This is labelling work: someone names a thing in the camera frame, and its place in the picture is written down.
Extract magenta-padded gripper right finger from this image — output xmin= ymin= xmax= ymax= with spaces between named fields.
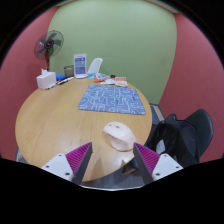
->
xmin=132 ymin=142 xmax=184 ymax=185

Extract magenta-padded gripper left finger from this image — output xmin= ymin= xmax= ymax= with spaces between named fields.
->
xmin=40 ymin=141 xmax=94 ymax=186

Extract cream computer mouse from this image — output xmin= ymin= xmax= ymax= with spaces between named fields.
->
xmin=102 ymin=121 xmax=138 ymax=153

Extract blue patterned mouse pad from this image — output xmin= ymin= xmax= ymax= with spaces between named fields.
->
xmin=77 ymin=83 xmax=147 ymax=116

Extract black mesh chair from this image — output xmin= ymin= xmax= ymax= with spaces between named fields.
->
xmin=145 ymin=113 xmax=198 ymax=168

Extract grey floor mat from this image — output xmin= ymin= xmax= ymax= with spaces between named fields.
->
xmin=149 ymin=103 xmax=166 ymax=126

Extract black-capped whiteboard marker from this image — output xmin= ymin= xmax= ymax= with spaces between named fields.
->
xmin=45 ymin=81 xmax=61 ymax=91

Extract red-capped whiteboard marker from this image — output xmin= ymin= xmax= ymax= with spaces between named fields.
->
xmin=57 ymin=76 xmax=75 ymax=85

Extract white tissue box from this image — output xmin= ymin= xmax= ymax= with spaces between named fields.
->
xmin=35 ymin=68 xmax=57 ymax=90

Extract blue whiteboard eraser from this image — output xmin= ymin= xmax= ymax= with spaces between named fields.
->
xmin=55 ymin=73 xmax=67 ymax=82

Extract grey mesh pen cup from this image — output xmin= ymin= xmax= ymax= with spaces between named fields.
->
xmin=63 ymin=65 xmax=75 ymax=78

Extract light blue packet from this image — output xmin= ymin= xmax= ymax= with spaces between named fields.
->
xmin=87 ymin=72 xmax=100 ymax=80

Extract orange and yellow snack packet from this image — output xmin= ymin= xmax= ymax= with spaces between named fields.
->
xmin=113 ymin=76 xmax=129 ymax=88

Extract white and blue sign stand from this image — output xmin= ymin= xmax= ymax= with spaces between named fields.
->
xmin=73 ymin=53 xmax=89 ymax=79

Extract white plastic chair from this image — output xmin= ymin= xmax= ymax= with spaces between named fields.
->
xmin=87 ymin=57 xmax=104 ymax=75

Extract black standing fan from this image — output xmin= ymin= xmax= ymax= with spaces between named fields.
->
xmin=33 ymin=29 xmax=65 ymax=72

